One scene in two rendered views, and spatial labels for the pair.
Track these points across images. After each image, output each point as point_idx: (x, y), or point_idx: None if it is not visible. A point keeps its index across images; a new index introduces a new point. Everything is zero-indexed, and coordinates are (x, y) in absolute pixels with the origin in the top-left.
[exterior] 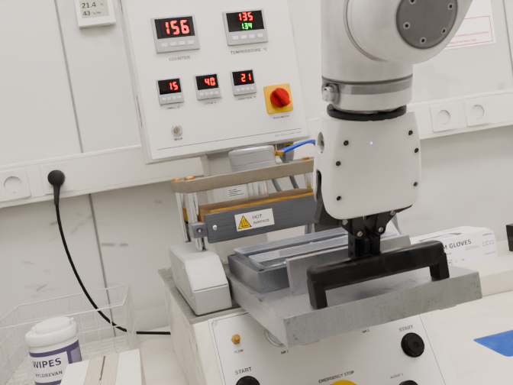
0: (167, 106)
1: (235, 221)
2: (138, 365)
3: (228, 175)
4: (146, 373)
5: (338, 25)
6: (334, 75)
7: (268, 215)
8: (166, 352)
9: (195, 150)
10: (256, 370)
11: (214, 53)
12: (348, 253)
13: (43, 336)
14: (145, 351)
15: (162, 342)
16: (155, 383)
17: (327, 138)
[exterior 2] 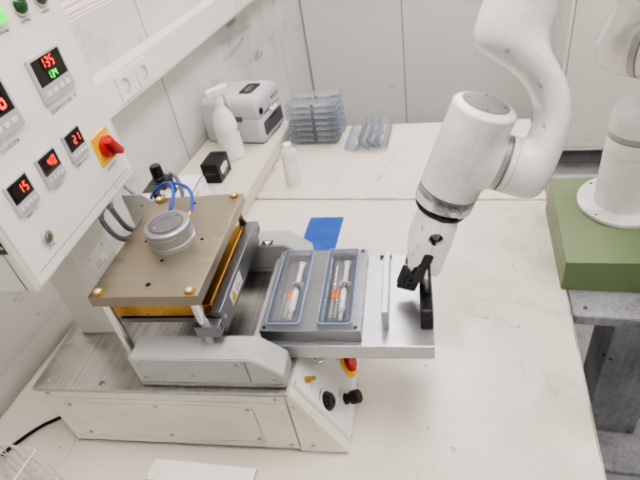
0: (27, 214)
1: (230, 300)
2: (204, 465)
3: (211, 266)
4: (108, 477)
5: (484, 178)
6: (463, 202)
7: (239, 277)
8: (73, 448)
9: (70, 248)
10: (322, 386)
11: (38, 123)
12: (404, 285)
13: None
14: (40, 468)
15: (38, 446)
16: (141, 472)
17: (447, 237)
